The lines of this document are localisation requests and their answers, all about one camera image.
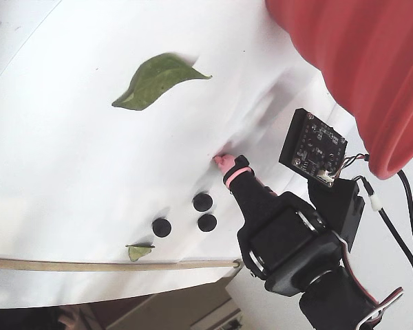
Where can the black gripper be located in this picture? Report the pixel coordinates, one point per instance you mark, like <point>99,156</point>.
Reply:
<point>274,231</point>

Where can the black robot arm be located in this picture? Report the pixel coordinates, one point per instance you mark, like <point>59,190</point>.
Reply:
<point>330,306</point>

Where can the red collapsible silicone cup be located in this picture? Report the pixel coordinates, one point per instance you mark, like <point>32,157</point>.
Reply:
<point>365,68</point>

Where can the dark blueberry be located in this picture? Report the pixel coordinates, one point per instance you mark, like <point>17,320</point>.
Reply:
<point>203,201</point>
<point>207,222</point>
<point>161,227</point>

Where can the small green leaf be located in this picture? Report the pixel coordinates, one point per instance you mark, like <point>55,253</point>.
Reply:
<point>136,253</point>

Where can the large green leaf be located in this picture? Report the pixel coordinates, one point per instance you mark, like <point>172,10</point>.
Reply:
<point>155,82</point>

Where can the white paper sheet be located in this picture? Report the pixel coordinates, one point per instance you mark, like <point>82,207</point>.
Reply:
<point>72,172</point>

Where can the thin wooden stick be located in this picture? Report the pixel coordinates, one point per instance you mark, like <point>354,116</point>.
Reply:
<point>89,266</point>

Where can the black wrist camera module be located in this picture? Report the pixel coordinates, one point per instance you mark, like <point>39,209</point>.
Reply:
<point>309,148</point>

